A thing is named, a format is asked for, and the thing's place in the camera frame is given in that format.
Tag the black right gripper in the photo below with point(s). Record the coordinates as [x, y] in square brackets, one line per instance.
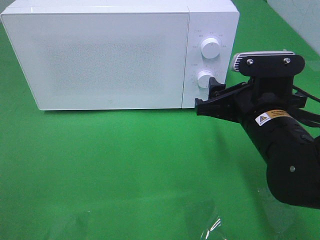
[246, 100]

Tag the white microwave door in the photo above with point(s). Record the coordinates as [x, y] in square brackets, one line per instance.
[101, 61]

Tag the white microwave oven body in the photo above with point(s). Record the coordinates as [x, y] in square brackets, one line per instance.
[206, 18]

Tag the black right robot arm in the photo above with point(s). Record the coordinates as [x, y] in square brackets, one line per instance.
[291, 154]

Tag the white microwave knob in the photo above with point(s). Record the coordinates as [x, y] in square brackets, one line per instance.
[210, 48]
[203, 78]

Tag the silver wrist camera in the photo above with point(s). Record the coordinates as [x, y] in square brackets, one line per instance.
[267, 64]

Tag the white partition panels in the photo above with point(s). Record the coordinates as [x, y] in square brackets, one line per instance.
[303, 16]

